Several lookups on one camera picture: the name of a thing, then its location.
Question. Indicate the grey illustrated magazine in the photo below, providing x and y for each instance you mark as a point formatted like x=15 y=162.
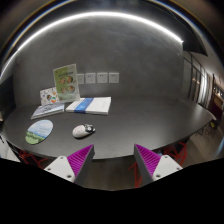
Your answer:
x=47 y=110

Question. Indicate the curved ceiling light strip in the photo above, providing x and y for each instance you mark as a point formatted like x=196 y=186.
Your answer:
x=88 y=15

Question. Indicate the small colourful card stand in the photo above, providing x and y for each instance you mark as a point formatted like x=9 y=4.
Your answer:
x=49 y=96

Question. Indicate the white wall socket right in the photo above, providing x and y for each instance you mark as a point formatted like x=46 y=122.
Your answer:
x=113 y=77

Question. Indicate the red chair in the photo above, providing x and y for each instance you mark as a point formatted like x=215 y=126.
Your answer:
x=176 y=152
x=31 y=159

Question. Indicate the gripper left finger magenta white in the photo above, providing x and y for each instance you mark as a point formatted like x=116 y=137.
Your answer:
x=73 y=167

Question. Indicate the red chair left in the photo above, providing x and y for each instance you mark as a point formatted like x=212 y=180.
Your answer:
x=31 y=159

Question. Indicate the round landscape mouse pad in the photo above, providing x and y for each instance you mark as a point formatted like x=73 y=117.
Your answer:
x=38 y=131

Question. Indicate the white wall socket left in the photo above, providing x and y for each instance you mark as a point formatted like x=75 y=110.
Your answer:
x=80 y=78

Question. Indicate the white computer mouse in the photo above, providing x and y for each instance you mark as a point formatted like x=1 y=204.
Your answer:
x=82 y=131

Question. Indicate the green upright display leaflet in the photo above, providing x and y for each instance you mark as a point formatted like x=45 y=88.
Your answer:
x=66 y=83

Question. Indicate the white wall socket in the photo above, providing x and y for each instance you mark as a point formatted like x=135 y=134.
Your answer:
x=90 y=78
x=80 y=78
x=102 y=77
x=113 y=77

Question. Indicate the white book blue band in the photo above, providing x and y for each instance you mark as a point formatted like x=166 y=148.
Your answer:
x=96 y=105

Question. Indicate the gripper right finger magenta white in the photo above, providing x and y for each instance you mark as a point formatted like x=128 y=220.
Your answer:
x=150 y=166

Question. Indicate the red chair right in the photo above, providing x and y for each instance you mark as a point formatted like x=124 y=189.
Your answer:
x=176 y=152

